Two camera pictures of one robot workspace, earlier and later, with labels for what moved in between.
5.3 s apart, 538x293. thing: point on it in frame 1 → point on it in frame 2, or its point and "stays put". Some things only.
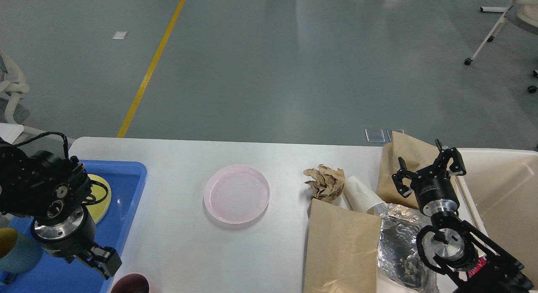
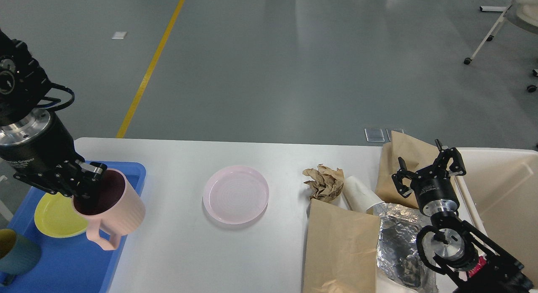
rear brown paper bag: [417, 154] stays put
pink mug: [131, 283] → [113, 210]
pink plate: [237, 195] stays put
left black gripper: [75, 233] → [32, 141]
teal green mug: [19, 253] stays put
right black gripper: [432, 186] stays put
